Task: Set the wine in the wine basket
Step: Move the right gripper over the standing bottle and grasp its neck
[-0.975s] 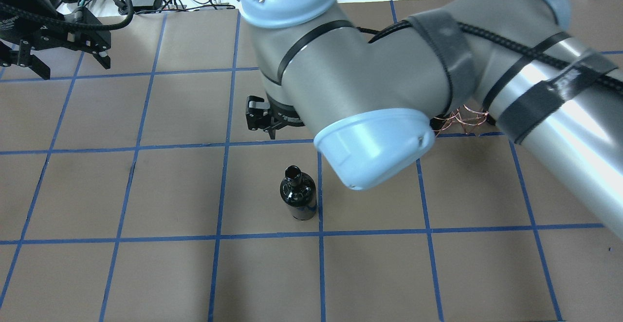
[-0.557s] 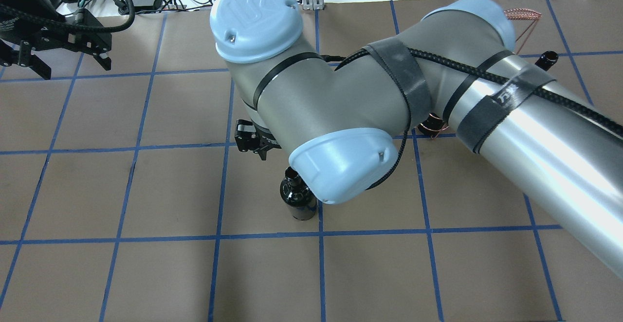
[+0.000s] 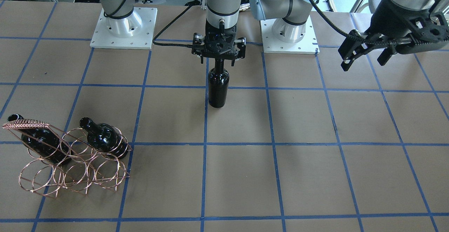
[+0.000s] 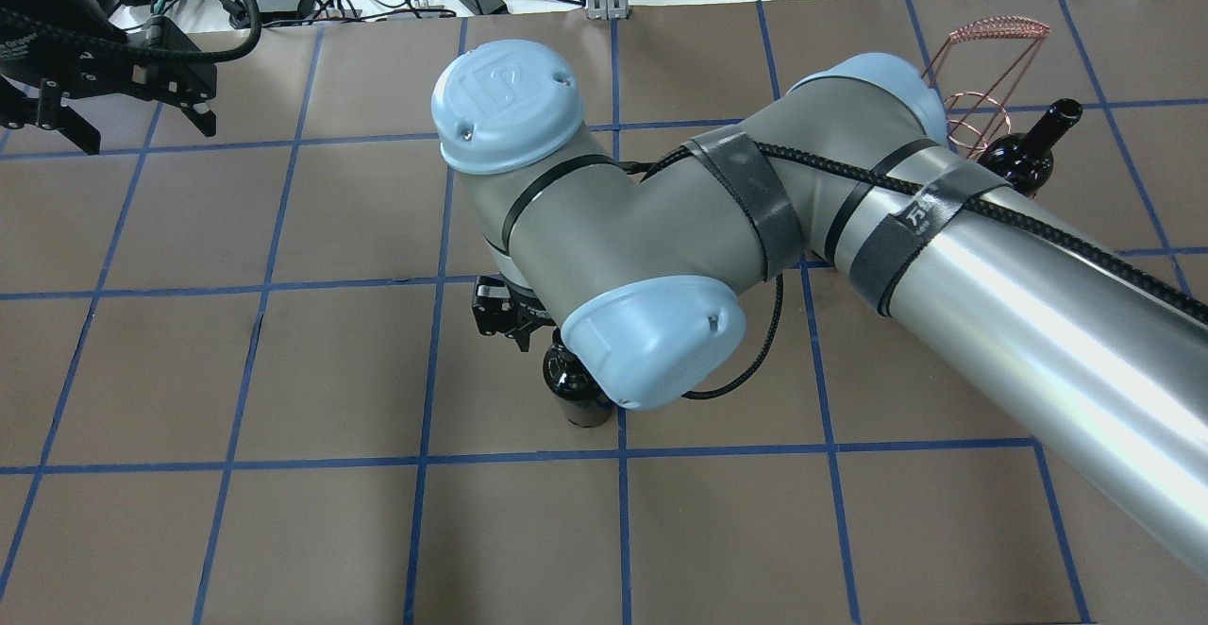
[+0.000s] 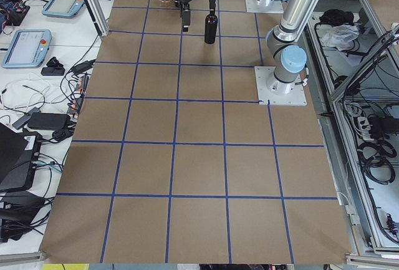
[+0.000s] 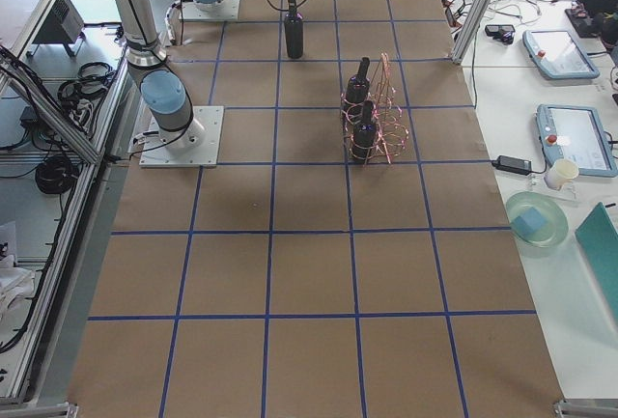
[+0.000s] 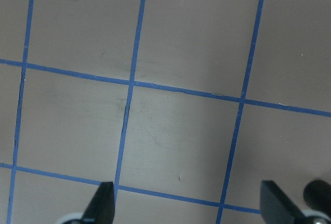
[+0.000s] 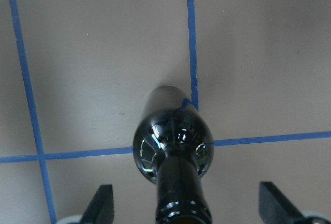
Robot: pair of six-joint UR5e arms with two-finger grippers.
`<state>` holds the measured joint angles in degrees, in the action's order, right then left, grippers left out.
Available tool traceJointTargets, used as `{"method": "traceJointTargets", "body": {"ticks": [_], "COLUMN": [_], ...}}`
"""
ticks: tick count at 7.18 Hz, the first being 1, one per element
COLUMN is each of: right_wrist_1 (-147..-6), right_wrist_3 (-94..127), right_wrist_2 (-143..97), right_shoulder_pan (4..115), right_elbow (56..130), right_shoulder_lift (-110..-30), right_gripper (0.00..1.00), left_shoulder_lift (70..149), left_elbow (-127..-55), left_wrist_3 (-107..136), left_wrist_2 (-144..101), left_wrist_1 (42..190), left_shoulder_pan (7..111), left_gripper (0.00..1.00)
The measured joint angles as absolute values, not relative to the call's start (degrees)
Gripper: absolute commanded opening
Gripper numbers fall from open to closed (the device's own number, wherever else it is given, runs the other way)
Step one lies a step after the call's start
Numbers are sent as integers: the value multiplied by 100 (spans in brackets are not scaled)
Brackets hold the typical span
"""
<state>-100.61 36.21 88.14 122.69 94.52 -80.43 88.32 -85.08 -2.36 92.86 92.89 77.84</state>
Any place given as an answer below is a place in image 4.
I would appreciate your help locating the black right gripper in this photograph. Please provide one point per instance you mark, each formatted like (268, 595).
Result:
(498, 309)

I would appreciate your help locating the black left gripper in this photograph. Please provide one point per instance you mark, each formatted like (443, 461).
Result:
(42, 2)

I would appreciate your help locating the dark wine bottle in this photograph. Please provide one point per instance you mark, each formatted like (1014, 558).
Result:
(582, 401)
(1025, 160)

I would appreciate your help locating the copper wire wine basket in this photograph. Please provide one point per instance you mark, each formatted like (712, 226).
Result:
(976, 72)

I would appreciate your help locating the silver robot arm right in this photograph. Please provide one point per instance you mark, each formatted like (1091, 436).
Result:
(1101, 361)

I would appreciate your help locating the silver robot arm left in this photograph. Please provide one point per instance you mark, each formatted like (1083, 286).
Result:
(41, 74)

